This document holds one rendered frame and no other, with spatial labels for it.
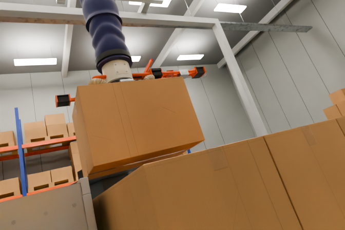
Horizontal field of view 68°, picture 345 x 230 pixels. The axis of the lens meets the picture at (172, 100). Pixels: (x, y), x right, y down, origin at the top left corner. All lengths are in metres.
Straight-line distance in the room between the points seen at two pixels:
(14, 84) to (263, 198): 10.70
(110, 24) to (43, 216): 1.14
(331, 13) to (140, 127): 10.44
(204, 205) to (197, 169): 0.08
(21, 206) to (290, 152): 0.87
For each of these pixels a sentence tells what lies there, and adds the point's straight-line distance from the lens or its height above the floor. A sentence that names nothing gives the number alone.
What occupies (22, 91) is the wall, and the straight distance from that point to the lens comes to 10.97.
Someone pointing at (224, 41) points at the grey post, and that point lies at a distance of 4.91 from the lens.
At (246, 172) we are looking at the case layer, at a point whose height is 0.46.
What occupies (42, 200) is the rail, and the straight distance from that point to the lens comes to 1.01.
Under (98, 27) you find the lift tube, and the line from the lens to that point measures 1.70.
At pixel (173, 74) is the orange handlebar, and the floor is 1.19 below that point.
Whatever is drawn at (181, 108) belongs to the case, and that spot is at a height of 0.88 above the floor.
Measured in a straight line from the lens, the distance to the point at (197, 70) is 1.86.
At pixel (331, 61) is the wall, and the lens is 11.19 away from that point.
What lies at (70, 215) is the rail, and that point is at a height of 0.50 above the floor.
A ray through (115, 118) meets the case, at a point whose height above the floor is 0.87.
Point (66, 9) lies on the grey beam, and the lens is 4.04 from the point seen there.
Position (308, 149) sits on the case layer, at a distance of 0.96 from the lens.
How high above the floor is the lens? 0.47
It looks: 19 degrees up
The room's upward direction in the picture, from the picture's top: 18 degrees counter-clockwise
